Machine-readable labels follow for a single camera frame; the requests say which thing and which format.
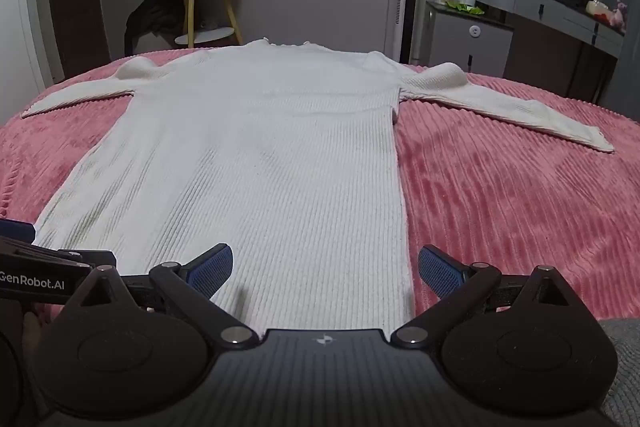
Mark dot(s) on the green packet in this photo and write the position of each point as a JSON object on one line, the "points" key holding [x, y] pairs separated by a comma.
{"points": [[465, 8]]}

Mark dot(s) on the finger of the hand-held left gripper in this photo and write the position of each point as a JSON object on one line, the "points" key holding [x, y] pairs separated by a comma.
{"points": [[60, 254]]}

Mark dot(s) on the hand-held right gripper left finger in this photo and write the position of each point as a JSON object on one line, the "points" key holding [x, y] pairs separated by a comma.
{"points": [[215, 268]]}

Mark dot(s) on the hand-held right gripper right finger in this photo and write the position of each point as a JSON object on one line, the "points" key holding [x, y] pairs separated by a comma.
{"points": [[440, 273]]}

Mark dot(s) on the person's left hand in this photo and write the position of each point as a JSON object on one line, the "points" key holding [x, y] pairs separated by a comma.
{"points": [[31, 328]]}

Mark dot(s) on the yellow-legged side table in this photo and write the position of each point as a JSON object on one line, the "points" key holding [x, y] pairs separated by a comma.
{"points": [[190, 2]]}

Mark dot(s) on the grey cloth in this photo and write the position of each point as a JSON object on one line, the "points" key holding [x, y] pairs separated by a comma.
{"points": [[625, 357]]}

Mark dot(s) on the white towel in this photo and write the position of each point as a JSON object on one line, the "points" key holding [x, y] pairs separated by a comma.
{"points": [[275, 157]]}

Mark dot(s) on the pink ribbed blanket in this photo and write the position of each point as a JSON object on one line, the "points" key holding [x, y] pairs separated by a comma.
{"points": [[500, 207]]}

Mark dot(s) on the grey dressing table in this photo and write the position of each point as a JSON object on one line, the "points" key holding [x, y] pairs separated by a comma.
{"points": [[550, 7]]}

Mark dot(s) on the white and red jar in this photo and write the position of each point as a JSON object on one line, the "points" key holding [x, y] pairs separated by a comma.
{"points": [[597, 7]]}

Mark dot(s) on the pink plush toy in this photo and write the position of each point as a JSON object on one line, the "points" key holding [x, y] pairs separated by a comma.
{"points": [[620, 14]]}

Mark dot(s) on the dark clothing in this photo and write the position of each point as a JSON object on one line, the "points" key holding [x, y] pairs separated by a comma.
{"points": [[155, 12]]}

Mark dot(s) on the grey cabinet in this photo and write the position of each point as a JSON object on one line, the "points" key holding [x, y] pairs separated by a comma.
{"points": [[465, 42]]}

